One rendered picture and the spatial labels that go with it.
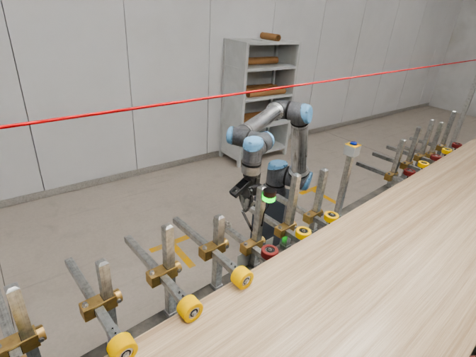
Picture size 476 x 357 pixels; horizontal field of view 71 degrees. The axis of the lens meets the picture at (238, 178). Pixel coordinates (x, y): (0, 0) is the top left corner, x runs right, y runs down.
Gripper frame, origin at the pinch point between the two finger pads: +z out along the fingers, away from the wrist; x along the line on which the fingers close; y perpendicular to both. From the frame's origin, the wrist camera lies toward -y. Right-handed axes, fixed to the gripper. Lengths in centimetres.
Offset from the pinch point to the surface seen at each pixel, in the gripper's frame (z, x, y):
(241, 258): 23.8, -5.6, -5.1
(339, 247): 11.1, -39.4, 27.4
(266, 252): 10.4, -20.9, -4.3
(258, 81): 1, 234, 241
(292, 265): 11.1, -33.6, -0.6
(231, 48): -44, 222, 179
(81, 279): 5, 6, -76
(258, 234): 9.8, -9.5, 1.4
